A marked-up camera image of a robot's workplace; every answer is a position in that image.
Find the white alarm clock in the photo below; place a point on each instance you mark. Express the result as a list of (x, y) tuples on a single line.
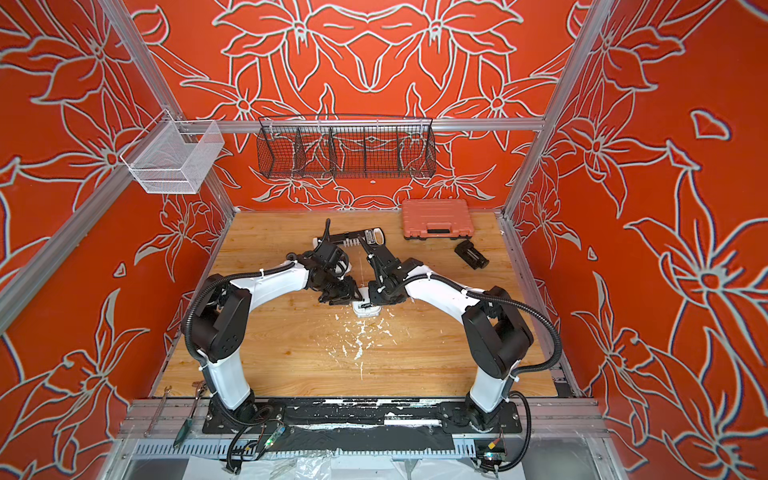
[(365, 309)]

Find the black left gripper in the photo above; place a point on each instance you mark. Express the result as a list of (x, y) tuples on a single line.
[(348, 295)]

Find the black wire wall basket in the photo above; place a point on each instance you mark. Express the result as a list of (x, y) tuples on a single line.
[(346, 147)]

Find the black white screwdriver bit holder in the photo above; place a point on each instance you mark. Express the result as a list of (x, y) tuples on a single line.
[(374, 236)]

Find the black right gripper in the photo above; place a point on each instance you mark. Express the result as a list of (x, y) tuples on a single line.
[(374, 253)]

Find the white wire wall basket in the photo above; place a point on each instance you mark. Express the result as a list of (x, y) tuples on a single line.
[(164, 160)]

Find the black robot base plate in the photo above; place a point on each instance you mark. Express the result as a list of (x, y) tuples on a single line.
[(451, 415)]

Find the black small vise clamp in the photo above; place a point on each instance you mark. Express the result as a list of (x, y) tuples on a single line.
[(467, 251)]

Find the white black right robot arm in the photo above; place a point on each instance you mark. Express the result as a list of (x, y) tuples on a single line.
[(497, 335)]

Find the red plastic tool case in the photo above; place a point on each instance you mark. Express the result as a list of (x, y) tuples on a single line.
[(436, 218)]

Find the green handled screwdriver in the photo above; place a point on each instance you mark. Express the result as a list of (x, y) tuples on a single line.
[(182, 434)]

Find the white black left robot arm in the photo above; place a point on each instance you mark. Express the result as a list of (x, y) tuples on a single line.
[(215, 325)]

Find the metal wrench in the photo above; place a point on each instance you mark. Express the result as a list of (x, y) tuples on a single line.
[(158, 411)]

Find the clear plastic bag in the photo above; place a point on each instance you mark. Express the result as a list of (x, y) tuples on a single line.
[(309, 467)]

